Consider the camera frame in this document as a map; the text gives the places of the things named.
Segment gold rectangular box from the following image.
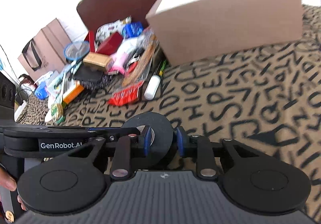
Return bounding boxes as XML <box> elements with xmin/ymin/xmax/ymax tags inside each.
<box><xmin>83</xmin><ymin>52</ymin><xmax>114</xmax><ymax>72</ymax></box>

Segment blue wet wipes pack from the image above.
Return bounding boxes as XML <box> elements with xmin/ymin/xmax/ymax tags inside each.
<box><xmin>121</xmin><ymin>22</ymin><xmax>144</xmax><ymax>39</ymax></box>

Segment person's left hand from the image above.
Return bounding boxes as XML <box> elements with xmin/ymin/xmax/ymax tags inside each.
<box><xmin>0</xmin><ymin>167</ymin><xmax>27</xmax><ymax>211</ymax></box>

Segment blue rimmed mesh strainer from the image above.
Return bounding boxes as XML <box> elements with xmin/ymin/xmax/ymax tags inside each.
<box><xmin>64</xmin><ymin>41</ymin><xmax>90</xmax><ymax>63</ymax></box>

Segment white green lozenge packet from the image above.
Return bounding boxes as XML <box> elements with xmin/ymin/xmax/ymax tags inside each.
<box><xmin>46</xmin><ymin>61</ymin><xmax>82</xmax><ymax>109</ymax></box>

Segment black tape roll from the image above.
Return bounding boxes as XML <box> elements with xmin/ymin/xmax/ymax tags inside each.
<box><xmin>123</xmin><ymin>112</ymin><xmax>176</xmax><ymax>170</ymax></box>

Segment blue tissue pack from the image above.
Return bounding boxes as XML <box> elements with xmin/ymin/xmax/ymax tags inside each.
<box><xmin>34</xmin><ymin>81</ymin><xmax>49</xmax><ymax>100</ymax></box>

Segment orange white medicine box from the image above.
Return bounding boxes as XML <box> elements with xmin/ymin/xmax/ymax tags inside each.
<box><xmin>63</xmin><ymin>79</ymin><xmax>84</xmax><ymax>104</ymax></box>

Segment floral fabric pouch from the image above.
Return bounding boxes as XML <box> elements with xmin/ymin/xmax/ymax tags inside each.
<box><xmin>96</xmin><ymin>16</ymin><xmax>132</xmax><ymax>42</ymax></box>

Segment open red jewelry box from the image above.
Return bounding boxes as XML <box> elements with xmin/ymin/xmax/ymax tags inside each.
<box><xmin>84</xmin><ymin>31</ymin><xmax>96</xmax><ymax>52</ymax></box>

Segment pink white striped cloth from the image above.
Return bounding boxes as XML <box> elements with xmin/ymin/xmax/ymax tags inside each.
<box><xmin>108</xmin><ymin>37</ymin><xmax>138</xmax><ymax>74</ymax></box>

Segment packaged wooden insoles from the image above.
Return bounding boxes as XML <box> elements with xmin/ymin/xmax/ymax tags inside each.
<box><xmin>108</xmin><ymin>27</ymin><xmax>158</xmax><ymax>107</ymax></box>

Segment packaged round biscuit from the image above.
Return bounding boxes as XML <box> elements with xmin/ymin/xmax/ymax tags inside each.
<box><xmin>51</xmin><ymin>103</ymin><xmax>65</xmax><ymax>124</ymax></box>

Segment pink paper shopping bag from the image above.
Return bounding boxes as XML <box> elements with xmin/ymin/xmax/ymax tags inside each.
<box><xmin>18</xmin><ymin>18</ymin><xmax>71</xmax><ymax>81</ymax></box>

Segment pink cardboard storage box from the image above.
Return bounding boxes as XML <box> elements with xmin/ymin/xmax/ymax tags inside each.
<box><xmin>146</xmin><ymin>0</ymin><xmax>303</xmax><ymax>65</ymax></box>

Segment dark red gift box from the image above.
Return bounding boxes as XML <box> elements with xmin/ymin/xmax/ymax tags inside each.
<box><xmin>96</xmin><ymin>32</ymin><xmax>123</xmax><ymax>55</ymax></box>

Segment white plastic bottle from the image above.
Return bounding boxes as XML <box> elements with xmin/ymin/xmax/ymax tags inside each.
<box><xmin>144</xmin><ymin>75</ymin><xmax>161</xmax><ymax>101</ymax></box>

